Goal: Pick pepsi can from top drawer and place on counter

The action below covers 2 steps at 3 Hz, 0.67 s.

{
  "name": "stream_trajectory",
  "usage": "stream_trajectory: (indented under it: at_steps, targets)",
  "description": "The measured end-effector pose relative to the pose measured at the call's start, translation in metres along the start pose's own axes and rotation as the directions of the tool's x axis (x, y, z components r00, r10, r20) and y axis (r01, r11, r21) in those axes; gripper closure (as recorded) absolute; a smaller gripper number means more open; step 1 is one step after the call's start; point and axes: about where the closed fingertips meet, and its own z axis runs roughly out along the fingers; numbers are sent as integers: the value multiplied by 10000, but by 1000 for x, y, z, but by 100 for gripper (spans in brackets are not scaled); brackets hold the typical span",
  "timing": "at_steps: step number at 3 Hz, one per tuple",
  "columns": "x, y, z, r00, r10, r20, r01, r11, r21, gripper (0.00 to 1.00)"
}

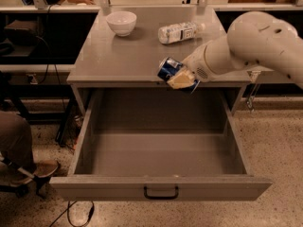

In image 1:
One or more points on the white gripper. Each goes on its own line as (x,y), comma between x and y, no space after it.
(196,63)

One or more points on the blue pepsi can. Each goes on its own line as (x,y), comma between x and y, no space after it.
(169,67)

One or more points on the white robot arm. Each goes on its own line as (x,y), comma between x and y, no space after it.
(254,38)

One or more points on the open grey drawer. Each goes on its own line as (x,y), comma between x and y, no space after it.
(155,137)

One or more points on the clear plastic water bottle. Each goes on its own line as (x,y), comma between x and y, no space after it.
(180,32)

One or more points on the grey metal cabinet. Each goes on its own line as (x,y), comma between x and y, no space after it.
(107,60)

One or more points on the white ceramic bowl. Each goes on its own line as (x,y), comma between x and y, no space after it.
(122,23)

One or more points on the brown shoe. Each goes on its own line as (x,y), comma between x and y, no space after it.
(44,168)

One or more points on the seated person's leg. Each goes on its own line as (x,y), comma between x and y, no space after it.
(16,140)

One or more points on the black drawer handle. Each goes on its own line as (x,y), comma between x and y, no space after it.
(161,194)

